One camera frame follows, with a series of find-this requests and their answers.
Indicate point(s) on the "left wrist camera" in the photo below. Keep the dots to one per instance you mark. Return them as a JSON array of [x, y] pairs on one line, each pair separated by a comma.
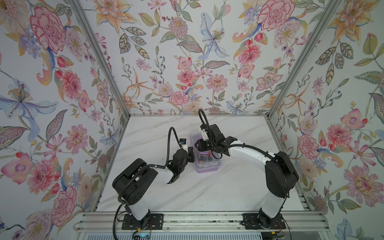
[[183, 144]]

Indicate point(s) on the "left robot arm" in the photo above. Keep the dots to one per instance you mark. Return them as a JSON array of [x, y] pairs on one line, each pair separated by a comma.
[[132, 184]]

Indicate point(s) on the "purple plastic tool box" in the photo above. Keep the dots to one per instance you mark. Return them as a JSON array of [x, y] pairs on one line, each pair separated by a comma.
[[203, 156]]

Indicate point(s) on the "aluminium mounting rail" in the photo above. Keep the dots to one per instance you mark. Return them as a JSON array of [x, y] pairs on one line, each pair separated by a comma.
[[293, 221]]

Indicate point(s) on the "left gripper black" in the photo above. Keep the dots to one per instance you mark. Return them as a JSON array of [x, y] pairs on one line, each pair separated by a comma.
[[190, 155]]

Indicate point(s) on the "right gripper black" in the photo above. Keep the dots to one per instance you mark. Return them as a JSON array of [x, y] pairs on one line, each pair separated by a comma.
[[200, 143]]

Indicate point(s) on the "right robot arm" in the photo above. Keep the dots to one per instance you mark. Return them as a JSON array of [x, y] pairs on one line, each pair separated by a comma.
[[281, 175]]

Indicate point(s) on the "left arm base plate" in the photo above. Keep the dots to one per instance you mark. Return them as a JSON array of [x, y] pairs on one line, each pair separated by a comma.
[[149, 222]]

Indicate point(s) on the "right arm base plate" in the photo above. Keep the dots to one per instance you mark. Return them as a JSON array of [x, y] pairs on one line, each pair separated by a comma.
[[256, 221]]

